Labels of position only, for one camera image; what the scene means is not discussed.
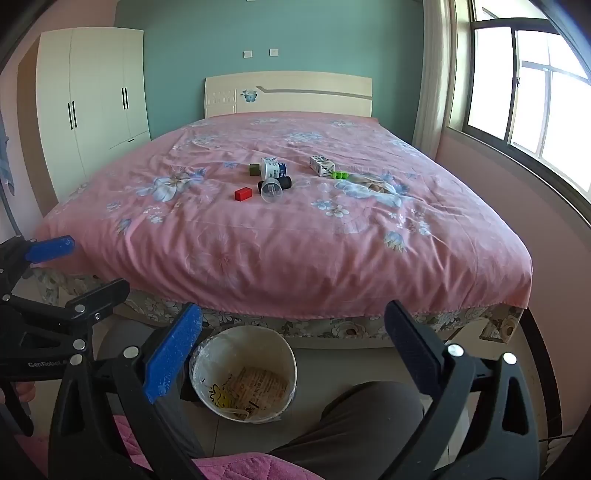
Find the clear plastic wrapper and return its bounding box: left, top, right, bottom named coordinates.
left=344, top=173, right=393, bottom=195

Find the cream curtain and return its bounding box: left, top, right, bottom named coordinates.
left=412, top=0, right=474, bottom=162

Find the dark framed window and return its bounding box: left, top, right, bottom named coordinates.
left=445, top=0, right=591, bottom=208

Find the pink quilted cushion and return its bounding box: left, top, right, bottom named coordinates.
left=14, top=413, right=333, bottom=480

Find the clear plastic cup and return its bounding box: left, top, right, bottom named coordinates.
left=259, top=179, right=283, bottom=204

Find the printed brown paper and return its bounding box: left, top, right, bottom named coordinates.
left=226, top=367, right=289, bottom=411

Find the beige bed headboard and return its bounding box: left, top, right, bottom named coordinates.
left=204, top=71, right=374, bottom=120

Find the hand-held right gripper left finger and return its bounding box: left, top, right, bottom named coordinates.
left=46, top=302, right=206, bottom=480

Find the white trash bin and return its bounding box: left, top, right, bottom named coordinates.
left=189, top=325, right=297, bottom=424

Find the person's left hand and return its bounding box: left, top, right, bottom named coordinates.
left=9, top=381, right=37, bottom=405

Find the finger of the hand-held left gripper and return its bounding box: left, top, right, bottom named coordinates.
left=0, top=234, right=76, bottom=301
left=0, top=279, right=131, bottom=355

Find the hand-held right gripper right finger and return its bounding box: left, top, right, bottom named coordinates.
left=385, top=300, right=542, bottom=480

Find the pink floral bedspread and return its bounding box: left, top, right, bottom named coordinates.
left=33, top=112, right=534, bottom=319

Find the blue hanging cloth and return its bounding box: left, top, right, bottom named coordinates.
left=0, top=111, right=17, bottom=195

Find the person's right trouser leg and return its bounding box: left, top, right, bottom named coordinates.
left=268, top=381, right=444, bottom=480

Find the white wardrobe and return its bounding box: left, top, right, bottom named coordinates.
left=36, top=28, right=151, bottom=204

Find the white jar with blue label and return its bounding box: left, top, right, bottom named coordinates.
left=259, top=157, right=288, bottom=182

